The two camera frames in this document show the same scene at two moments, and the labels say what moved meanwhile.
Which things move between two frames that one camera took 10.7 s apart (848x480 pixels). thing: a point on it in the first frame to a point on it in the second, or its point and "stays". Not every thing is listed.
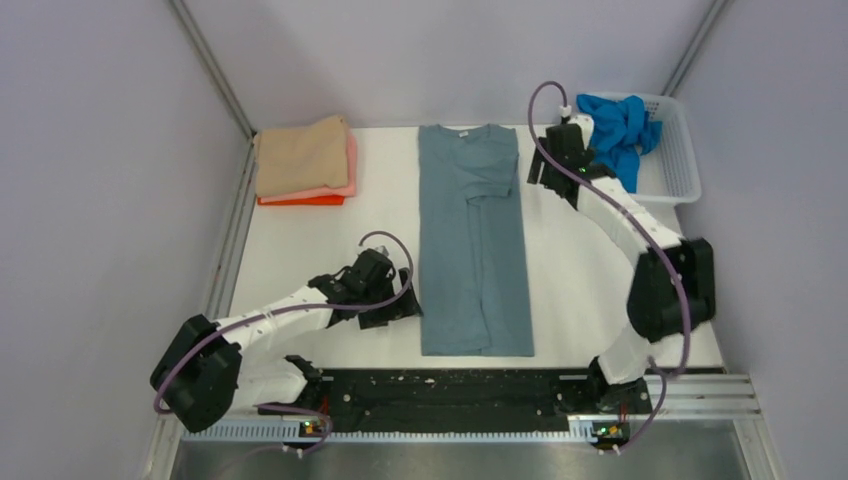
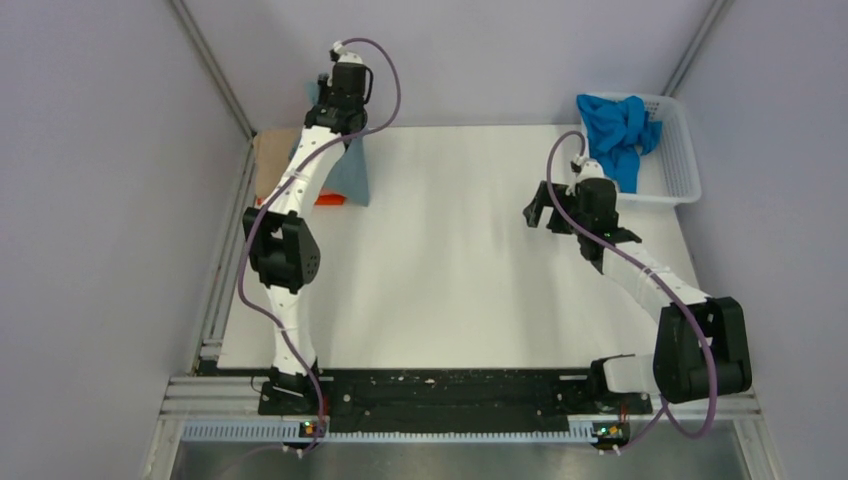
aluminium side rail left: [227, 257] stays
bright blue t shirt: [620, 131] stays
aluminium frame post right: [714, 14] stays
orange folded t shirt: [326, 200] stays
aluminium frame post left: [210, 63] stays
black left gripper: [404, 307] to [325, 87]
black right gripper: [539, 158] to [534, 210]
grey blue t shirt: [473, 276] to [350, 176]
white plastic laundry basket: [671, 172] stays
